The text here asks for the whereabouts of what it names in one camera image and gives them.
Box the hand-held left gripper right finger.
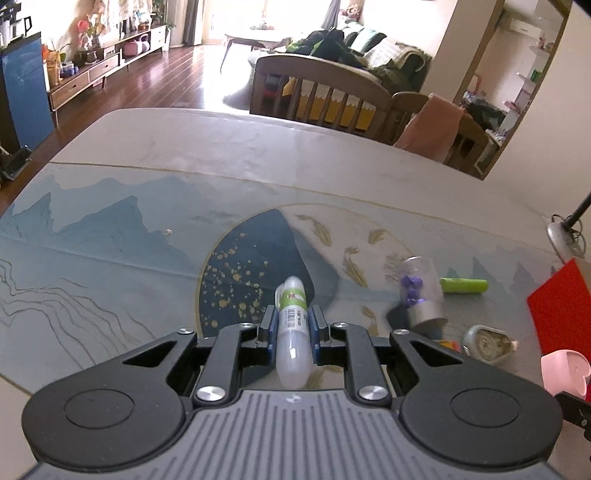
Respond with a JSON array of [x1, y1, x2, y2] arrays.
[[307, 305, 467, 410]]

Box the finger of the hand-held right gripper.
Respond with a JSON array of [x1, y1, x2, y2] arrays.
[[554, 391, 591, 439]]

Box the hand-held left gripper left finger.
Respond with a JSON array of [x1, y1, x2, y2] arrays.
[[117, 305, 280, 410]]

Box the white tube green label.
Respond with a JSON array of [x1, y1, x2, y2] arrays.
[[274, 275, 309, 391]]

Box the pink dish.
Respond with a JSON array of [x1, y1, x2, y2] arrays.
[[540, 350, 591, 401]]

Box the red cardboard box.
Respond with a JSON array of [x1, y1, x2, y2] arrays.
[[527, 258, 591, 370]]

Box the glass jar silver cap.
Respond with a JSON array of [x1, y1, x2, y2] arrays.
[[398, 256, 448, 329]]

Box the grey desk lamp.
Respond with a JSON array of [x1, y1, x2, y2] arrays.
[[546, 191, 591, 264]]

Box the yellow white blanket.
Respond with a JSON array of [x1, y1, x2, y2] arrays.
[[277, 76, 375, 130]]

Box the pink cloth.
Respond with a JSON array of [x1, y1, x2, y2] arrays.
[[393, 93, 465, 164]]

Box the wooden dining chair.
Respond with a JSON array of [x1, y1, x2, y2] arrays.
[[392, 91, 502, 178], [249, 54, 393, 144]]

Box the bed with clothes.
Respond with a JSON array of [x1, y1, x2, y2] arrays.
[[464, 90, 509, 134]]

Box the sofa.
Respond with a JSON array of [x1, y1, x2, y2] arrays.
[[286, 25, 432, 93]]

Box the dark clothes pile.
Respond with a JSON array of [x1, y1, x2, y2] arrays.
[[288, 28, 365, 65]]

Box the coffee table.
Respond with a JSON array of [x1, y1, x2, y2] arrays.
[[221, 21, 289, 70]]

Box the wooden television cabinet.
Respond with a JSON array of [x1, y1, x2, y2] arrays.
[[46, 23, 169, 114]]

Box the white shelf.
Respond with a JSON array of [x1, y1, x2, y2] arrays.
[[512, 44, 548, 107]]

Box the blue panel cabinet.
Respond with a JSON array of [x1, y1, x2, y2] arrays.
[[0, 31, 55, 148]]

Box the pink flowers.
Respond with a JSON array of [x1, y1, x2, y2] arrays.
[[74, 16, 100, 49]]

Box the wall air conditioner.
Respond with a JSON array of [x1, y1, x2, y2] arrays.
[[505, 16, 543, 35]]

